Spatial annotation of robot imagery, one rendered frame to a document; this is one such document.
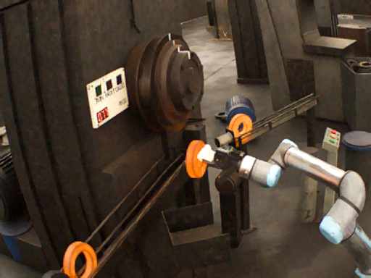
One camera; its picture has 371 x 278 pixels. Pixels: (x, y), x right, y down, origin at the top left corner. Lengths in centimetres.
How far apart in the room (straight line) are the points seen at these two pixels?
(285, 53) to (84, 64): 324
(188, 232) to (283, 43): 317
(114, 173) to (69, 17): 69
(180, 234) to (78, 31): 92
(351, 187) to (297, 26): 320
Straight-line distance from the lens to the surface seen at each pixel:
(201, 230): 177
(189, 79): 193
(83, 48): 166
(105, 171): 178
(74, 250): 146
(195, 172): 183
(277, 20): 459
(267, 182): 176
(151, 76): 181
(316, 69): 451
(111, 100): 179
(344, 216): 144
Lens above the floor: 158
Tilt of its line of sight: 21 degrees down
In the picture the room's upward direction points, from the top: 7 degrees counter-clockwise
